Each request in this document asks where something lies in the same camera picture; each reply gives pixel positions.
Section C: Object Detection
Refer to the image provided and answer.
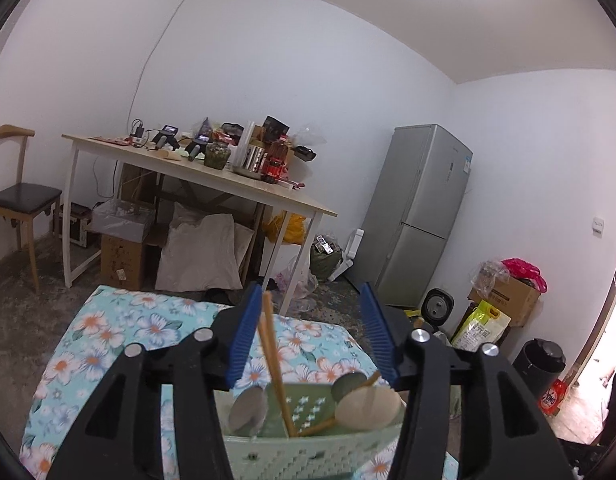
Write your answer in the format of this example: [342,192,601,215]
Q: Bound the yellow plastic bag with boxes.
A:
[265,212,309,246]

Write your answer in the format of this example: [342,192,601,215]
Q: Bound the yellow-green rice bag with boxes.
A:
[450,300,511,353]

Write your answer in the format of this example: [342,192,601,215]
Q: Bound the clear floor plastic bag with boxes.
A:
[275,255,320,313]

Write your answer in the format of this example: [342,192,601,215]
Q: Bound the pink plastic bag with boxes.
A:
[500,258,548,292]

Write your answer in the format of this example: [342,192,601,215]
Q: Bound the clear plastic wrap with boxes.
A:
[290,125,321,148]

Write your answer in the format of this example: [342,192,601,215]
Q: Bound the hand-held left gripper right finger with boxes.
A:
[359,281,574,480]

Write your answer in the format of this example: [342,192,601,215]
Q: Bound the large white sack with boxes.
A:
[155,203,244,292]

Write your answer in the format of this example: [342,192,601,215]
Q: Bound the shiny metal spoon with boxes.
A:
[228,386,270,437]

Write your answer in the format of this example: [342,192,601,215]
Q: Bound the black equipment case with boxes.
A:
[53,202,96,248]

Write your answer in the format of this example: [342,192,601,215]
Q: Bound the dark carton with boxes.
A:
[262,116,290,143]

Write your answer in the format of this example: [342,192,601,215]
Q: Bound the red-labelled oil bottle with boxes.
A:
[264,140,291,183]

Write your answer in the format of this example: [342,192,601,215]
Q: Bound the black trash bin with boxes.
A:
[512,338,567,401]

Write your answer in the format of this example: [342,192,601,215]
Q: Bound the open cardboard box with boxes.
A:
[468,277,541,328]

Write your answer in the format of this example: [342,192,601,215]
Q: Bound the crumpled clear plastic bag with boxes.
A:
[469,260,511,298]

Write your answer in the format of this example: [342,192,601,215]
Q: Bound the cardboard box under desk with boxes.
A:
[100,234,149,291]

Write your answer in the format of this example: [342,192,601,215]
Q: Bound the green perforated utensil basket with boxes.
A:
[160,382,461,480]

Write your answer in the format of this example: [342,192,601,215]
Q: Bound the black camera device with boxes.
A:
[150,124,181,151]

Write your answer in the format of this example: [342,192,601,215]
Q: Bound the wooden chair with black seat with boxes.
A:
[0,124,64,293]

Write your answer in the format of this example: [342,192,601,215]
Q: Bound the red detergent bag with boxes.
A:
[538,379,571,417]

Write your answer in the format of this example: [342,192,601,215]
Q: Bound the small white sack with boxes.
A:
[233,222,256,281]

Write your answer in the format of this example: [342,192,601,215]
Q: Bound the white plastic object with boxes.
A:
[344,228,365,263]

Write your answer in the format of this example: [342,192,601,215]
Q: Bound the metal cans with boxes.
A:
[240,142,268,177]

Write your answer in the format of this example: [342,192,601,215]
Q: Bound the dark green bag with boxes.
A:
[309,234,344,281]

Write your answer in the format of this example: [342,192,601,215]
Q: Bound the grey refrigerator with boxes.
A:
[360,124,474,309]

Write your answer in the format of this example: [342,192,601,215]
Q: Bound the white-framed wooden-top desk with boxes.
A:
[60,134,339,317]

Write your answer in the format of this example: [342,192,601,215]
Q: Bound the blue floral tablecloth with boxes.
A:
[19,285,459,480]

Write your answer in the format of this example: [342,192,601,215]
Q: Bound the black and white rice cooker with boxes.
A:
[420,287,455,331]

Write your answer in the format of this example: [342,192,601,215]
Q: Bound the thin wall cable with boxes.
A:
[128,0,209,126]

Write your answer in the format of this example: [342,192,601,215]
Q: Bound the green glass jar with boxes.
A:
[204,141,232,170]

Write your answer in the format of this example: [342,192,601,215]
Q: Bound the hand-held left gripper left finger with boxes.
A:
[47,282,264,480]

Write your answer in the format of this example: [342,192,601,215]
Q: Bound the clear plastic container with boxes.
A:
[88,199,156,243]

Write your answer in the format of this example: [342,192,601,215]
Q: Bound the wooden chopstick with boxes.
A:
[298,370,383,438]
[261,291,295,436]
[258,325,294,438]

